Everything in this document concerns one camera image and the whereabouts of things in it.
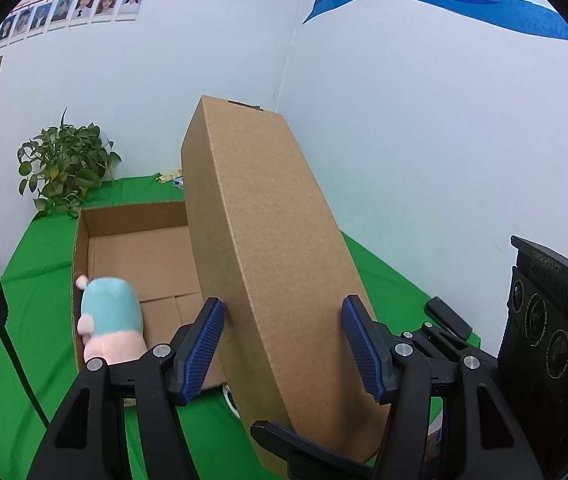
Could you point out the teal pink plush toy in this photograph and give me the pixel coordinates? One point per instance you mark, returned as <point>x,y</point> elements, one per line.
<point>111,305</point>

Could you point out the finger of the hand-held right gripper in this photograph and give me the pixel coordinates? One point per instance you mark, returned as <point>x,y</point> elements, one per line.
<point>314,460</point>
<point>446,316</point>

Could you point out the green tablecloth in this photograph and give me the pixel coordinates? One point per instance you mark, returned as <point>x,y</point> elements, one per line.
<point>38,280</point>

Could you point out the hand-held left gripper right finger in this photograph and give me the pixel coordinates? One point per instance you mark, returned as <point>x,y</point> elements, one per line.
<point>364,350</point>

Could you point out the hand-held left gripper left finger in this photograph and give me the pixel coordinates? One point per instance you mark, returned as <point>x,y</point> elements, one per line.
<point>203,350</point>

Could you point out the white round object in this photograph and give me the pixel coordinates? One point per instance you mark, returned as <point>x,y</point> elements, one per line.
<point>231,402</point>

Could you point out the row of wall photos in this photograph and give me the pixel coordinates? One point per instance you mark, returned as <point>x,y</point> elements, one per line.
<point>83,7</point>

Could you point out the potted green plant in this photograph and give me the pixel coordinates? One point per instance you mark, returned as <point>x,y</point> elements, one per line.
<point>68,160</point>

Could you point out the small yellow packet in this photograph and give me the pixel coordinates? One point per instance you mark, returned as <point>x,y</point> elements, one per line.
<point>169,177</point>

